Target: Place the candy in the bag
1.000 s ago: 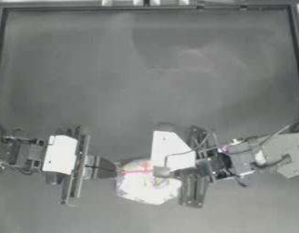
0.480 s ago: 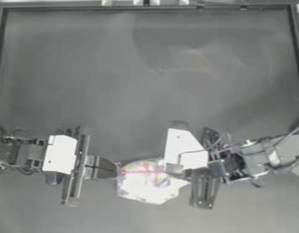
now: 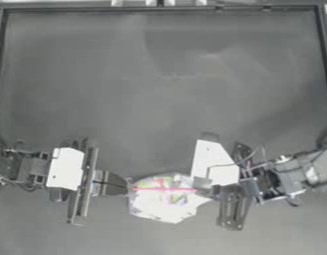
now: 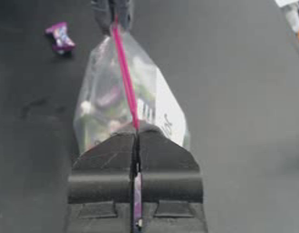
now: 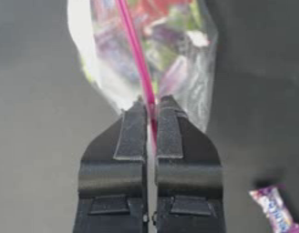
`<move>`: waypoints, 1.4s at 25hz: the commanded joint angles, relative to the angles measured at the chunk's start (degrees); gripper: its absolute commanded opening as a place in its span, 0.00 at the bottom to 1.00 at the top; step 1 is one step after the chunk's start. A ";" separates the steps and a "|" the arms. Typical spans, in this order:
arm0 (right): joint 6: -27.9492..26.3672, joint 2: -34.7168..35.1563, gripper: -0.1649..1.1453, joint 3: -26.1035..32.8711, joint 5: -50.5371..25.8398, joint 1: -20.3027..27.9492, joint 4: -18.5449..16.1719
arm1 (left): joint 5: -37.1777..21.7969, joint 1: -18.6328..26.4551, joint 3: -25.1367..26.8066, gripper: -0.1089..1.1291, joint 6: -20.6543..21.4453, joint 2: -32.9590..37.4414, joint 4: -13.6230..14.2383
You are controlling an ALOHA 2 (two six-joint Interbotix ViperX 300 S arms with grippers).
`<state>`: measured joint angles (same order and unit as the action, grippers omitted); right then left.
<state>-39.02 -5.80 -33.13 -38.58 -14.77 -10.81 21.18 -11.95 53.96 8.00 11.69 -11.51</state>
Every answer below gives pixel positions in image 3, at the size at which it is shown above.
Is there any black camera cable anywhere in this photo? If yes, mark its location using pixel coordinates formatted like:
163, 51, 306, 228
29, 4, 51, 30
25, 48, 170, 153
204, 143, 266, 180

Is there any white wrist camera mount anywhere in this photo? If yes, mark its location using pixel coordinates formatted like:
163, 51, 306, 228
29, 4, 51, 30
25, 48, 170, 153
45, 146, 85, 192
188, 138, 240, 191

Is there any clear bag with pink zip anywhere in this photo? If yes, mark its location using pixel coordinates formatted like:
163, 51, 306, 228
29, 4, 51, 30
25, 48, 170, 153
125, 170, 214, 224

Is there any black table frame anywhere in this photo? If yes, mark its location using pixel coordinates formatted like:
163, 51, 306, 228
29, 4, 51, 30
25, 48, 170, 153
0, 0, 327, 111

